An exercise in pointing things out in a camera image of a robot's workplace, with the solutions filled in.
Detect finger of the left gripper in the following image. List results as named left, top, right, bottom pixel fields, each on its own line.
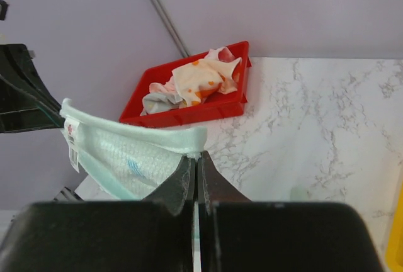
left=1, top=44, right=62, bottom=133

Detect left aluminium frame post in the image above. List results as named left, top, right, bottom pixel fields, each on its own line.
left=149, top=0, right=190, bottom=57

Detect grey towel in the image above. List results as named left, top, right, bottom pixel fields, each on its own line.
left=140, top=93, right=183, bottom=116

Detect yellow plastic bin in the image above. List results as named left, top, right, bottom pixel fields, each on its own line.
left=385, top=188, right=402, bottom=271

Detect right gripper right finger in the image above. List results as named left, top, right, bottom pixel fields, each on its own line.
left=197, top=151, right=251, bottom=215

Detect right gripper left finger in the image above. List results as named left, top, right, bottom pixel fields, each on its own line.
left=142, top=156, right=196, bottom=215

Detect cream orange-dotted towel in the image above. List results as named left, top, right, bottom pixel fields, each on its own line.
left=172, top=58, right=242, bottom=107

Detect red plastic bin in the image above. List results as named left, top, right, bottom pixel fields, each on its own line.
left=119, top=41, right=252, bottom=128

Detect mint green towel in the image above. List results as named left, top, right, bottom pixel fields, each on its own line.
left=60, top=99, right=207, bottom=271

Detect pink striped towel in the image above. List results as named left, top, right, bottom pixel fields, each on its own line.
left=149, top=47, right=239, bottom=94

